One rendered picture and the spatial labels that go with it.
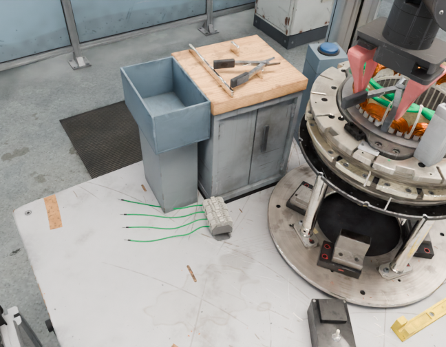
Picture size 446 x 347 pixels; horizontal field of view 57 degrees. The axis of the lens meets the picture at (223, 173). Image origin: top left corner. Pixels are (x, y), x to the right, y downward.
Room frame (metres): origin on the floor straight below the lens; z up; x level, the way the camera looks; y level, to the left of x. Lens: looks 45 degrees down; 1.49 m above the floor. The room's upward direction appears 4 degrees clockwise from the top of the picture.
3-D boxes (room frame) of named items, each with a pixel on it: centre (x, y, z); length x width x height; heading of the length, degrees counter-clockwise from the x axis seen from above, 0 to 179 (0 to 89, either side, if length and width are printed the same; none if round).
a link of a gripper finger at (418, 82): (0.45, -0.22, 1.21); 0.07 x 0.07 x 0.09; 48
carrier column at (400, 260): (0.44, -0.34, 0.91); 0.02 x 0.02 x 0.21
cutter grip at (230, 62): (0.67, 0.01, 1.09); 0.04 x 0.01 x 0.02; 105
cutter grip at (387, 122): (0.43, -0.21, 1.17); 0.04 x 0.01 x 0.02; 150
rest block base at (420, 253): (0.51, -0.40, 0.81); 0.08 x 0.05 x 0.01; 174
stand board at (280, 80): (0.71, -0.02, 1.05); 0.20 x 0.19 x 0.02; 120
